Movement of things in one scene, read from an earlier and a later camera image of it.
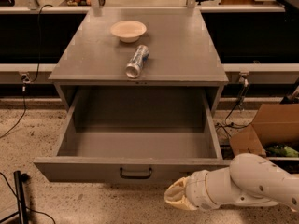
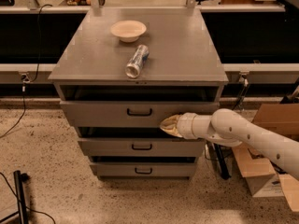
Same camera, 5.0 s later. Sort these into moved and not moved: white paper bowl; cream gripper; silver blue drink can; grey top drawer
Moved: cream gripper; grey top drawer
Not moved: white paper bowl; silver blue drink can
